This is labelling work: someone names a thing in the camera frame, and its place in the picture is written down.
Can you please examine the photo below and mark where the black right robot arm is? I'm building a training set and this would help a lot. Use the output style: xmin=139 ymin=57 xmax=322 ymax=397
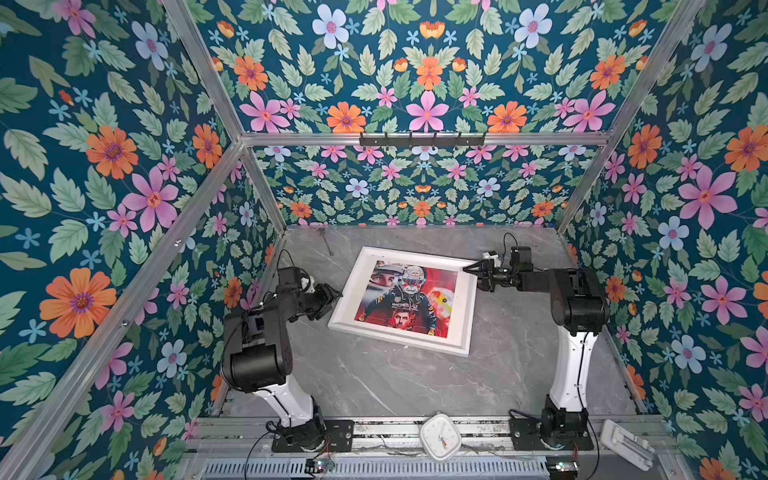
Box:
xmin=463 ymin=246 xmax=609 ymax=451

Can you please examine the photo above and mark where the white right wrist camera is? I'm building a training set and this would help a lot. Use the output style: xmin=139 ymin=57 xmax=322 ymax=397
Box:
xmin=482 ymin=250 xmax=503 ymax=268

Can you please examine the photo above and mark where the red printed photo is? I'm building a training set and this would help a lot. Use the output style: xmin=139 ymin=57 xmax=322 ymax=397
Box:
xmin=355 ymin=260 xmax=458 ymax=338

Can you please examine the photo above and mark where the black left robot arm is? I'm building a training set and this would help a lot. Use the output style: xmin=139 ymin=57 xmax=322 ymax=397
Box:
xmin=221 ymin=267 xmax=342 ymax=451

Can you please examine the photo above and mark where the white square clock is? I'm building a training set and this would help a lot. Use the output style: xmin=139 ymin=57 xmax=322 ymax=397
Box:
xmin=419 ymin=413 xmax=462 ymax=462

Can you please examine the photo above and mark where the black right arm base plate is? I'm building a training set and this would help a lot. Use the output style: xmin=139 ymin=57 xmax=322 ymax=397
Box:
xmin=509 ymin=418 xmax=595 ymax=452

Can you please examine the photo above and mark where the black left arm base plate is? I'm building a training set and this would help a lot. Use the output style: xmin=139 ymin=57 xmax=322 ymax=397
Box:
xmin=271 ymin=419 xmax=355 ymax=453

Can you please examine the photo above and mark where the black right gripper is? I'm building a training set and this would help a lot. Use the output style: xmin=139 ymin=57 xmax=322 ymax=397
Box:
xmin=465 ymin=259 xmax=518 ymax=291

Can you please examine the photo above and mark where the white plastic holder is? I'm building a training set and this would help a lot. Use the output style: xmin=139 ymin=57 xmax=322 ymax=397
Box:
xmin=600 ymin=420 xmax=656 ymax=471

